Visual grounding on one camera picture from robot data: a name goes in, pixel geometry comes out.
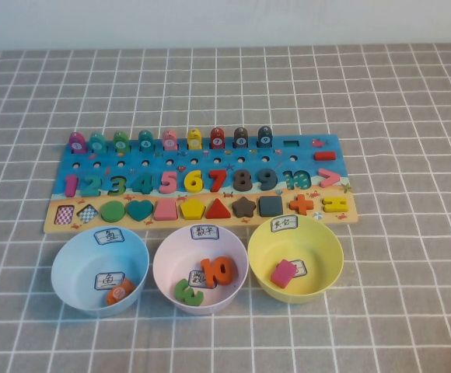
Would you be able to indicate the brown fish peg number eight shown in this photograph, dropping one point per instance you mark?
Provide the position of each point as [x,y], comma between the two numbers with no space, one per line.
[242,137]

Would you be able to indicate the grey grid tablecloth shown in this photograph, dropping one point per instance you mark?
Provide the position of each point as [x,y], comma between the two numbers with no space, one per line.
[404,116]

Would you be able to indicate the magenta wooden numeral one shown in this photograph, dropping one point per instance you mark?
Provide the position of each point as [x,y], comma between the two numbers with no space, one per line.
[70,185]

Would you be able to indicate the ocean print wooden puzzle board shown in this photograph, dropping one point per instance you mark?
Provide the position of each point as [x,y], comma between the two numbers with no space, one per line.
[280,161]

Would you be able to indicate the orange wooden numeral ten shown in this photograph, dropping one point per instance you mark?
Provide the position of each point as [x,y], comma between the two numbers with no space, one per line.
[210,274]

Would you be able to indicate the orange plus sign piece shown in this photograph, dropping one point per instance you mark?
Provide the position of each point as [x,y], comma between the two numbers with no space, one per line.
[302,203]

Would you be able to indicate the green circle shape piece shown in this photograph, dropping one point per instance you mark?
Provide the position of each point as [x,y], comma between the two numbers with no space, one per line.
[112,211]

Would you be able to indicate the purple number eight piece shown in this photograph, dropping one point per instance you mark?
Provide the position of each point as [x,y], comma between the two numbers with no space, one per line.
[243,180]

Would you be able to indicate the yellow wooden numeral six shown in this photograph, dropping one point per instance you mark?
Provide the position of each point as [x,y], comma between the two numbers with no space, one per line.
[189,183]

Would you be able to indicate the dark blue wooden numeral nine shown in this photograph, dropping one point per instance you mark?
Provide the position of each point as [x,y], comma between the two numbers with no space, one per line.
[272,178]

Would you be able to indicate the yellow pentagon shape piece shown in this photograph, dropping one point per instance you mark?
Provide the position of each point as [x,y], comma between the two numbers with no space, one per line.
[192,211]

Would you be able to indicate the pink wooden numeral five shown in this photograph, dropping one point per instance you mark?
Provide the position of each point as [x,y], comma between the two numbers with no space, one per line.
[168,176]

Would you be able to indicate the purple fish peg number one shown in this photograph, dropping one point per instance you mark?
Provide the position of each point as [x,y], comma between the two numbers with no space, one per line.
[77,141]

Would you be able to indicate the orange fish peg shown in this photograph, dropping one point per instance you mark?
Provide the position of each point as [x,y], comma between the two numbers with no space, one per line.
[118,292]

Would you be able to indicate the pink greater-than sign piece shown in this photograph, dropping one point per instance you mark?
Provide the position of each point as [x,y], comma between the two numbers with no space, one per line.
[334,178]

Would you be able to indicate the light blue labelled bowl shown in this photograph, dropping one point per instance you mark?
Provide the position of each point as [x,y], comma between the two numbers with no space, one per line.
[77,264]

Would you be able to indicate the pink trapezoid shape piece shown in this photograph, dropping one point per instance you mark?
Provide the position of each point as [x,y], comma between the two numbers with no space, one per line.
[166,210]

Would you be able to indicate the teal fish peg number four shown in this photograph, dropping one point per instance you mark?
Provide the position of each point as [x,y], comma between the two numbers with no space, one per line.
[145,140]

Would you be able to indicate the dark blue fish peg nine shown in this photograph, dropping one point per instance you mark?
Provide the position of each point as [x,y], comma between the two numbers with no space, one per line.
[265,136]

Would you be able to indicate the red triangle shape piece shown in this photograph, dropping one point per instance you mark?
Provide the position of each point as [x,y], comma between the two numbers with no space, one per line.
[217,211]

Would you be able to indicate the pink labelled bowl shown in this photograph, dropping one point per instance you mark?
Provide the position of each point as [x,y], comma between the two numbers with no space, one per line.
[171,256]

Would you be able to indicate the pink rectangle shape piece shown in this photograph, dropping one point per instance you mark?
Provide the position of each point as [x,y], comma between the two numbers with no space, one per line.
[284,274]

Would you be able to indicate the green fish peg number three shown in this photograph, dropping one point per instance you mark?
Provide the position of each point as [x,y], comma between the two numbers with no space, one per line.
[120,141]

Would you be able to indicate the red minus sign piece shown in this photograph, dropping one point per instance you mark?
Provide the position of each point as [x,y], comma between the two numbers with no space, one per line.
[325,155]

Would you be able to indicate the yellow labelled bowl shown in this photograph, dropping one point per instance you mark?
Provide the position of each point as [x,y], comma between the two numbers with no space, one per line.
[315,248]

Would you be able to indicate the teal heart shape piece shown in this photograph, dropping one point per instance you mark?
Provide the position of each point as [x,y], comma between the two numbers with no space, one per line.
[140,210]

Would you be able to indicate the yellow fish peg number six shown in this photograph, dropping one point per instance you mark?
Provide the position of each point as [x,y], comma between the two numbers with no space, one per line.
[194,139]

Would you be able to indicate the teal fish peg number two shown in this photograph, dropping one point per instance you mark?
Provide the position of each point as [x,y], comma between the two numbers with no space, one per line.
[97,141]

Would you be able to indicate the teal wooden numeral four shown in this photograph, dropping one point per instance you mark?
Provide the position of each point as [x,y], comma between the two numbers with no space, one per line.
[145,185]

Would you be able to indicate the red wooden numeral seven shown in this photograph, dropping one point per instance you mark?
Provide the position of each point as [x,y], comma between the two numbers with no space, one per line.
[218,175]

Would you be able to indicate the pink fish peg number five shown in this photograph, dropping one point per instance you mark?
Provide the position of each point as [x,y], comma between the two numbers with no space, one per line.
[169,140]

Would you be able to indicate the dark grey square shape piece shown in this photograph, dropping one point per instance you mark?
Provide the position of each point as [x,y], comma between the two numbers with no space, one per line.
[270,206]

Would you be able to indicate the teal wooden numeral two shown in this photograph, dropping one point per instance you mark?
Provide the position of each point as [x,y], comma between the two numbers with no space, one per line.
[93,192]

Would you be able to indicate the green wooden numeral three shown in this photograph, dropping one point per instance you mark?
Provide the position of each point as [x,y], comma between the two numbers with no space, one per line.
[182,292]

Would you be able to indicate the yellow equals sign piece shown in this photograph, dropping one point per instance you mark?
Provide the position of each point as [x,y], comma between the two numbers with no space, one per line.
[335,201]

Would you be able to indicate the red fish peg number seven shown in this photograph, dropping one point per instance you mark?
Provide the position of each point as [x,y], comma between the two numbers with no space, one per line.
[218,138]

